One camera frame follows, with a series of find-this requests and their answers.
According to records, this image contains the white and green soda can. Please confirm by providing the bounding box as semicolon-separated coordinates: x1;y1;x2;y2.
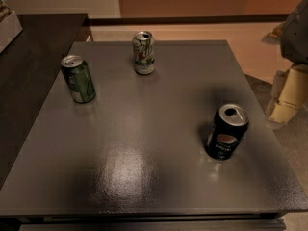
132;31;155;75

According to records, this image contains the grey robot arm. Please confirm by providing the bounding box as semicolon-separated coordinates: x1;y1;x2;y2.
280;0;308;64

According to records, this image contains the white box at left edge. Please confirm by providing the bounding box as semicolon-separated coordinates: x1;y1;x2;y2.
0;11;23;53

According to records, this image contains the cream cardboard object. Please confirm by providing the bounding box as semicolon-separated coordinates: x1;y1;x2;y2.
266;64;308;127

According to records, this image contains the black pepsi can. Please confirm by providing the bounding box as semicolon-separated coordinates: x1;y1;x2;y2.
205;103;249;160

